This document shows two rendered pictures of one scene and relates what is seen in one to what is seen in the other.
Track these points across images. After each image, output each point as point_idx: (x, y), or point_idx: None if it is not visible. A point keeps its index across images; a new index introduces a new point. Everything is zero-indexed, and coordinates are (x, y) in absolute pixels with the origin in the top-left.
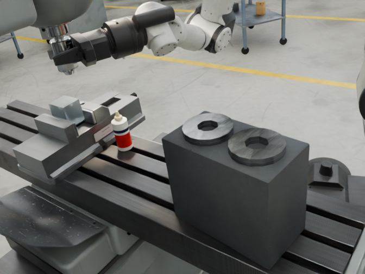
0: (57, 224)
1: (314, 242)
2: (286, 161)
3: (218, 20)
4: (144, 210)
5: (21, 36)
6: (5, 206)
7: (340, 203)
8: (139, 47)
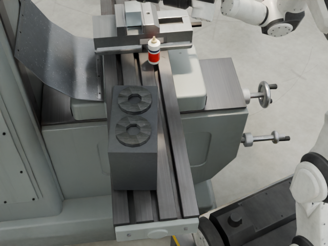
0: (83, 78)
1: (149, 199)
2: (131, 150)
3: (282, 12)
4: (111, 110)
5: None
6: (73, 47)
7: (193, 197)
8: (180, 7)
